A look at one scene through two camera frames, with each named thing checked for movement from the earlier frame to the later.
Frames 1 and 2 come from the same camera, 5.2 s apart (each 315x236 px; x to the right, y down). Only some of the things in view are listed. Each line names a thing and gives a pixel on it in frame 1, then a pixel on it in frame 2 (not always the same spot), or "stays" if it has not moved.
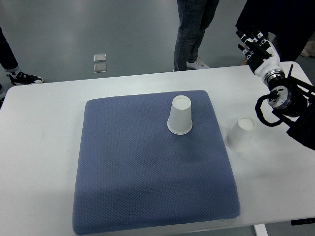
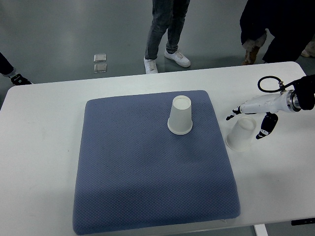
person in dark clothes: (291, 23) stays
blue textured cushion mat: (131, 173) stays
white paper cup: (239, 137) stays
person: (194, 16) to (168, 15)
